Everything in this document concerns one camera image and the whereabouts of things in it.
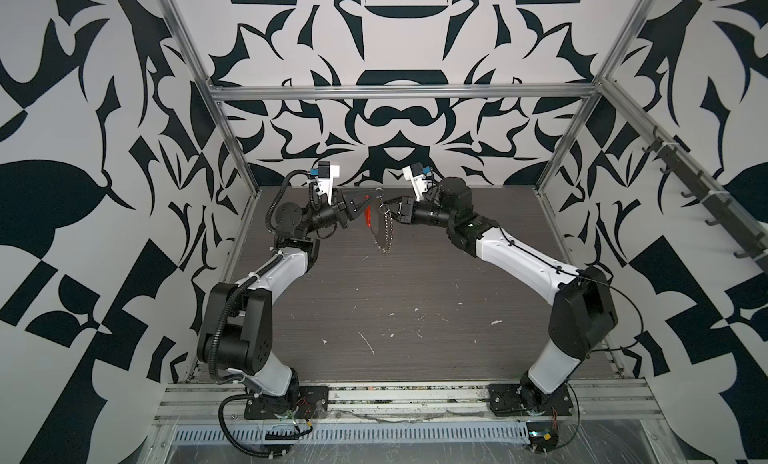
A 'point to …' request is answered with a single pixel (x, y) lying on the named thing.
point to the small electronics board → (543, 435)
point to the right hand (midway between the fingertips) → (379, 206)
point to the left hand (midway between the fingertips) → (379, 189)
